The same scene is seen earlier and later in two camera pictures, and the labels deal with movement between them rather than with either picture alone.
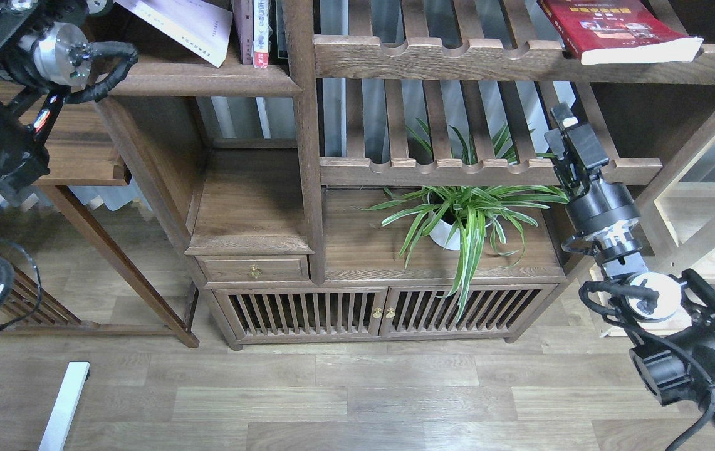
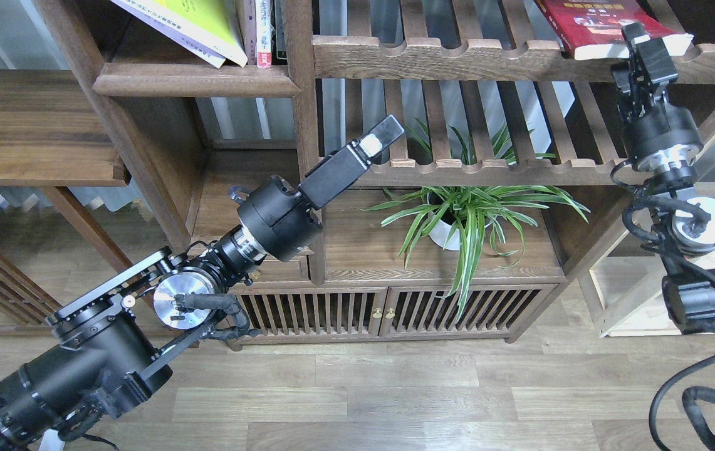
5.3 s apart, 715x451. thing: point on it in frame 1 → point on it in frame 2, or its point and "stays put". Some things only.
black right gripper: (595, 206) → (662, 135)
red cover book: (602, 32) stays put
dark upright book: (277, 22) stays put
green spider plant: (475, 215) stays put
